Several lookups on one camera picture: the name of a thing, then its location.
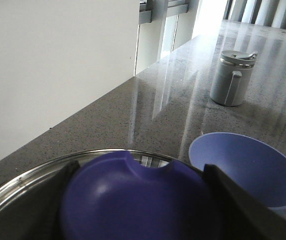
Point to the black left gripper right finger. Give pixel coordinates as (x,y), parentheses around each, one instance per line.
(244,217)

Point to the grey lidded jug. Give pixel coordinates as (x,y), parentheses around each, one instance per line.
(232,77)

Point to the grey window frame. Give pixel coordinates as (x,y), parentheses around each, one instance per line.
(163,26)

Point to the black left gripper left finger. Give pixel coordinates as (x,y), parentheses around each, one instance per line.
(35,215)

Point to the light blue plastic bowl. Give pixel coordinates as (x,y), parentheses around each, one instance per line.
(254,165)

